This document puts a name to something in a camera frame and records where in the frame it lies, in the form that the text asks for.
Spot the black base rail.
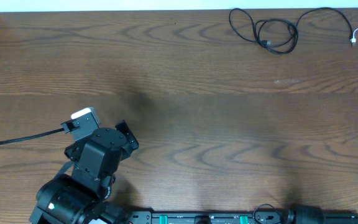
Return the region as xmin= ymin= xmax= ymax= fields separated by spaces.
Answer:
xmin=121 ymin=209 xmax=358 ymax=224

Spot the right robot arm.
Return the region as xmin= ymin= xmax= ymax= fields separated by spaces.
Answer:
xmin=283 ymin=205 xmax=324 ymax=224

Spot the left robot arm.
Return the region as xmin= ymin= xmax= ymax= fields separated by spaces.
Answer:
xmin=29 ymin=116 xmax=139 ymax=223

